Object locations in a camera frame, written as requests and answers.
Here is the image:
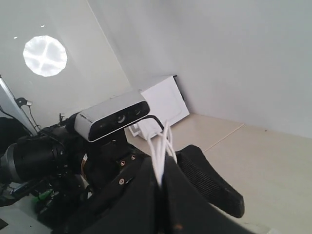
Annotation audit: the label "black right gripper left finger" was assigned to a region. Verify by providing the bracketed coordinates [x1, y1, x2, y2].
[63, 158, 158, 234]

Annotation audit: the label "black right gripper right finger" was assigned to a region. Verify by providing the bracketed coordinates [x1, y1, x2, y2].
[163, 156, 257, 234]

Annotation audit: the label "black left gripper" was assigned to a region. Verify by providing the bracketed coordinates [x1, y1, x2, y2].
[36, 122, 148, 219]

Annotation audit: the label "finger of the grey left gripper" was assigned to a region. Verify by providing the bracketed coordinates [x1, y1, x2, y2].
[175, 145, 244, 218]

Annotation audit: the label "white wired earphones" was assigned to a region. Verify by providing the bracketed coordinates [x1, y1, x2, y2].
[147, 121, 177, 188]

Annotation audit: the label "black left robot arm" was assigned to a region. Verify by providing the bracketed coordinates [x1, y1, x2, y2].
[0, 117, 245, 218]

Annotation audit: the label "white box on table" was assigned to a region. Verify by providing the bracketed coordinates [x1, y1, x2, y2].
[125, 75, 190, 140]

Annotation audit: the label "round ceiling lamp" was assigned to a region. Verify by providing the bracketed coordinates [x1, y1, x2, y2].
[22, 35, 68, 77]

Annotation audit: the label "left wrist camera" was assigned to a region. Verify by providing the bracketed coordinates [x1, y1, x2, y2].
[74, 91, 150, 142]

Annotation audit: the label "aluminium frame post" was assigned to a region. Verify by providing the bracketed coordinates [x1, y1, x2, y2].
[0, 77, 37, 136]

